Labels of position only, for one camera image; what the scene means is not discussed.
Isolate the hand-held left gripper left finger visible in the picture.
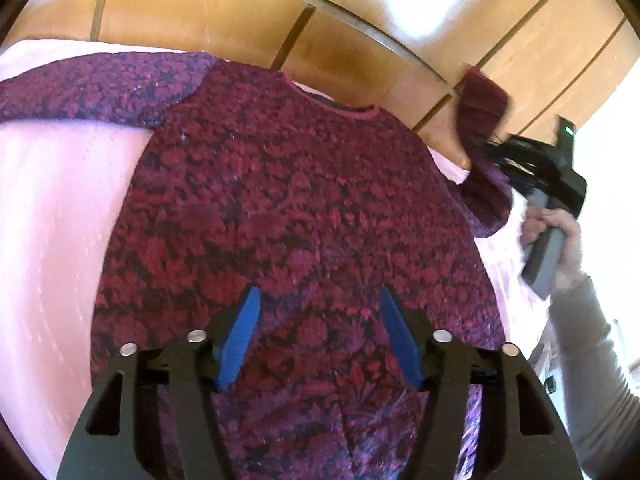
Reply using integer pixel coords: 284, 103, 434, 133
56, 285, 262, 480

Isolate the person's right hand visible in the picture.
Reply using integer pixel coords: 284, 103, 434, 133
520, 207, 595, 295

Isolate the person's right forearm grey sleeve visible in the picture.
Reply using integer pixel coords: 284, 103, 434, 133
547, 272, 640, 480

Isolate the wooden panelled wardrobe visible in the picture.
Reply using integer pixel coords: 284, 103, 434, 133
10, 0, 640, 173

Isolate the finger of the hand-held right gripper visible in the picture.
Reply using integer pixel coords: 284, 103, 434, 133
477, 137, 523, 186

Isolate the pink bed sheet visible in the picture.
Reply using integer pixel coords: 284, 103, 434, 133
0, 37, 553, 480

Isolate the maroon floral knit sweater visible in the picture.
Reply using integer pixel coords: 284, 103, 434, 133
0, 51, 513, 480

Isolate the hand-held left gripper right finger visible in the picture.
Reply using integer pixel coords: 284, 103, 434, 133
378, 286, 583, 480

